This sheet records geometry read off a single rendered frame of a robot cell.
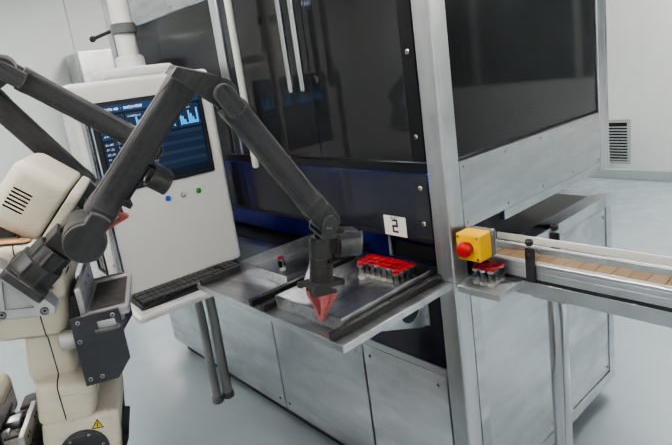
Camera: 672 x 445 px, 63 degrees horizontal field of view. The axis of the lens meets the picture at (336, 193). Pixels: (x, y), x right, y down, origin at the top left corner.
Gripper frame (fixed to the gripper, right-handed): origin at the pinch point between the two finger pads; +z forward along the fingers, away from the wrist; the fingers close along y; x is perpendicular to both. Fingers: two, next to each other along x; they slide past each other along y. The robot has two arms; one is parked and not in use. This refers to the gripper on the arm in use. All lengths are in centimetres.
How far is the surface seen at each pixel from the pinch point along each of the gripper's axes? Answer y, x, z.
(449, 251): 34.7, -11.8, -13.0
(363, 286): 22.6, 8.3, -1.6
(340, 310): 8.8, 2.7, 0.9
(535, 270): 46, -30, -9
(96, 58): 119, 496, -122
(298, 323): -1.6, 7.0, 3.0
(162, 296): -7, 73, 10
